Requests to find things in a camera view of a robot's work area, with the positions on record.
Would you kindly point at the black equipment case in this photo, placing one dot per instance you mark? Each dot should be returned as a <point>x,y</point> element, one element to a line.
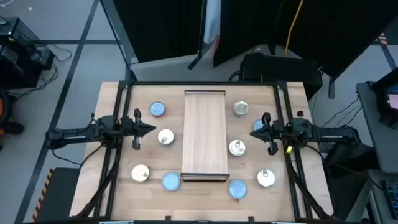
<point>280,70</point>

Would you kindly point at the black monitor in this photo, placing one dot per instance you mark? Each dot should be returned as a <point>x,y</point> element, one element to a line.
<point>385,93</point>

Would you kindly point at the grey desk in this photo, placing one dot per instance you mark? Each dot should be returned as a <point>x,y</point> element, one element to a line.
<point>382,146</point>

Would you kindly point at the black chair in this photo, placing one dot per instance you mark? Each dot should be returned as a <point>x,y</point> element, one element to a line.
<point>348,168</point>

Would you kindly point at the black mat with hazard stripes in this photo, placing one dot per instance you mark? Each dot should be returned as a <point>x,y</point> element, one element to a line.
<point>62,193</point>

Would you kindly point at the small black equipment box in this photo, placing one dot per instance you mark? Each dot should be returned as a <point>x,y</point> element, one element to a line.
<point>14,31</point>

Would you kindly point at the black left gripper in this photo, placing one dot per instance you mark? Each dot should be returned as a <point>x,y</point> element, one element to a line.
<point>129,127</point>

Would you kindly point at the black stand pole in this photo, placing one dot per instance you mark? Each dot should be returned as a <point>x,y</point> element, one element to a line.
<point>195,61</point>

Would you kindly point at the red seafood can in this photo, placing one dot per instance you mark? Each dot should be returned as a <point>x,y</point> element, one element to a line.
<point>157,109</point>

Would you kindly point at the wooden shelf riser black frame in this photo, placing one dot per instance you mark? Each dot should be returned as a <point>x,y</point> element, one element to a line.
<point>203,140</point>

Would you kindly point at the orange and black machine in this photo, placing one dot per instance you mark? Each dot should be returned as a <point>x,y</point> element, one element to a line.
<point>3,109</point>

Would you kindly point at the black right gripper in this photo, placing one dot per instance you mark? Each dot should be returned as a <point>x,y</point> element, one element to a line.
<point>275,132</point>

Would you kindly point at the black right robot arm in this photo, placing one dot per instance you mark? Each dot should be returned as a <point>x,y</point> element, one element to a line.
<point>335,135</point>

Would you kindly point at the black keyboard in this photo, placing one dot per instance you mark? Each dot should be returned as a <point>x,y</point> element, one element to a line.
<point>392,196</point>

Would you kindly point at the black curtain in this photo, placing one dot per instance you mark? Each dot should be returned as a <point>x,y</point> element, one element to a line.
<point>335,28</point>
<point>161,28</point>

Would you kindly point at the black aluminium table frame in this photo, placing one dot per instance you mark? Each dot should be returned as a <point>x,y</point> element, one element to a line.
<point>202,83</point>

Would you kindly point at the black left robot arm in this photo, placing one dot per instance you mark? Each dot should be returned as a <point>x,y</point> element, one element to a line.
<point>102,126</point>

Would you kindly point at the Bumble Bee tuna can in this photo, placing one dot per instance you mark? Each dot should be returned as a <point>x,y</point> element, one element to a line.
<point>237,189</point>
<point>171,181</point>
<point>257,125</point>

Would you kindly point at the small black knob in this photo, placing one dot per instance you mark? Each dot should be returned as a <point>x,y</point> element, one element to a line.
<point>300,113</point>

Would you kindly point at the large black equipment box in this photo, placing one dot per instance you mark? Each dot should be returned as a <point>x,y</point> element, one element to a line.
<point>18,68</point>

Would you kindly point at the pink salmon can pull-tab lid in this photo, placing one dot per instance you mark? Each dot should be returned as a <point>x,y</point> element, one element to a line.
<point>237,148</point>
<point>266,178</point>
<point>241,108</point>
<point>140,173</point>
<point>165,137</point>

